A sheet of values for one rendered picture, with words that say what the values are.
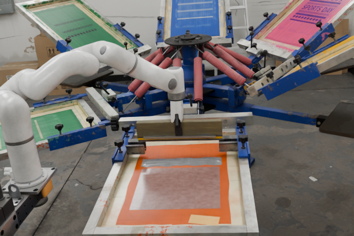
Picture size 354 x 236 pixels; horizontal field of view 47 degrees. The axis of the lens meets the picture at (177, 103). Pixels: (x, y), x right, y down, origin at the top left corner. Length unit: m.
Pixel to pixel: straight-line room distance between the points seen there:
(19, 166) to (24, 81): 0.28
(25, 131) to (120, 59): 0.42
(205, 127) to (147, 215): 0.49
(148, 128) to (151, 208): 0.41
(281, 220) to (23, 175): 2.03
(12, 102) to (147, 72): 0.51
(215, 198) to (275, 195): 1.76
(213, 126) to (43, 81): 0.76
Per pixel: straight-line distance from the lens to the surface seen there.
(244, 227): 1.41
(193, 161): 1.85
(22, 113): 1.42
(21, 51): 6.66
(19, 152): 1.47
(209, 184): 1.69
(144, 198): 1.65
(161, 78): 1.60
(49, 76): 1.44
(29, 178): 1.52
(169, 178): 1.75
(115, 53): 1.53
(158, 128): 1.83
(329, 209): 3.25
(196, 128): 1.82
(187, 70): 2.60
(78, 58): 1.44
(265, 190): 3.39
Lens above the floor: 1.87
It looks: 21 degrees down
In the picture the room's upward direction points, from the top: 5 degrees counter-clockwise
